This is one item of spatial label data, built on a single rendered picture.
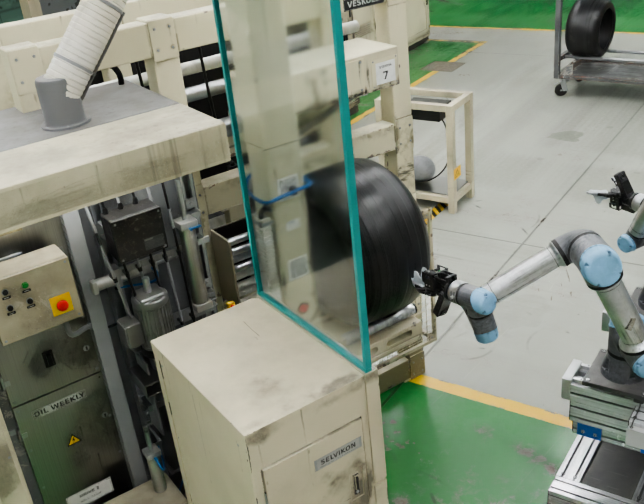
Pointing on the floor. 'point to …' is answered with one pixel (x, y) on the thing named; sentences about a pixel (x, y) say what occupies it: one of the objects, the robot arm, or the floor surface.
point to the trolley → (599, 20)
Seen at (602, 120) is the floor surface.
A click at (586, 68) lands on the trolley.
